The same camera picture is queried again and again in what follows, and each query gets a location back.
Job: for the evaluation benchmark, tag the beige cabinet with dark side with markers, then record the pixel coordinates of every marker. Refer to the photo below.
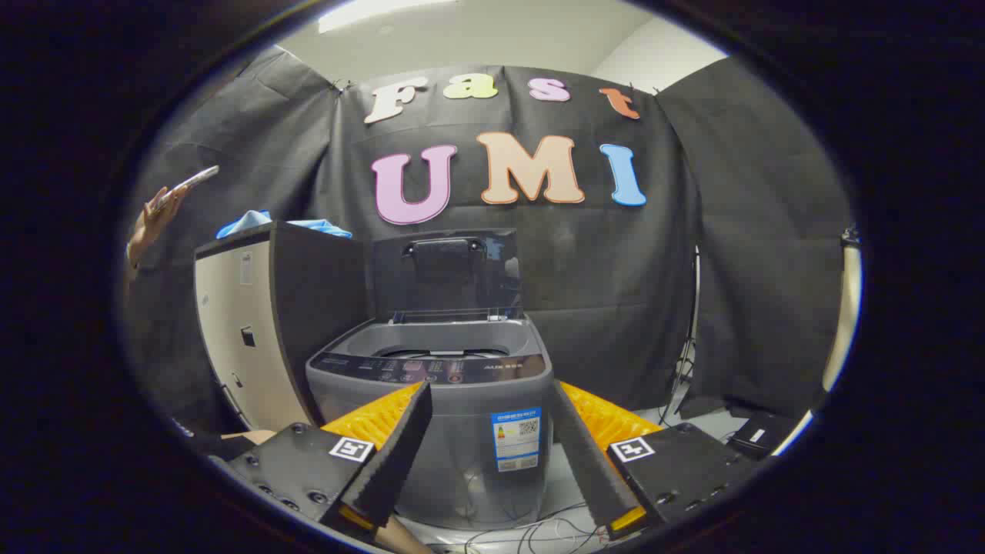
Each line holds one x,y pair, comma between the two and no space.
238,331

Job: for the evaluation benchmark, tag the light blue garment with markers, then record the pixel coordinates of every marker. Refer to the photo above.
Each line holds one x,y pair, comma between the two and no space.
250,221

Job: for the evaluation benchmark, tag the grey washing machine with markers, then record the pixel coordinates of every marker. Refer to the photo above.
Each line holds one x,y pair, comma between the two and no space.
469,408

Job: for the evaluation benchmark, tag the black box with white label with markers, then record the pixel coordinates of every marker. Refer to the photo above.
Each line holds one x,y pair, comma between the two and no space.
762,435

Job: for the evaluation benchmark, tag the smartphone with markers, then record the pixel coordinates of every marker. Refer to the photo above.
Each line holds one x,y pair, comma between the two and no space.
192,180

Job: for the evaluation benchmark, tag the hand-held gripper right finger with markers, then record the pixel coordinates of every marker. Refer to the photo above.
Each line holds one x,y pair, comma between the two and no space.
589,462

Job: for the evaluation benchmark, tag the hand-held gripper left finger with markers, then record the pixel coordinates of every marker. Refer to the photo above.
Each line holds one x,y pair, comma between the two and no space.
396,462

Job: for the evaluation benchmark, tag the black backdrop cloth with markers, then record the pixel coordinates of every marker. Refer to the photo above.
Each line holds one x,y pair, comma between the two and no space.
600,261

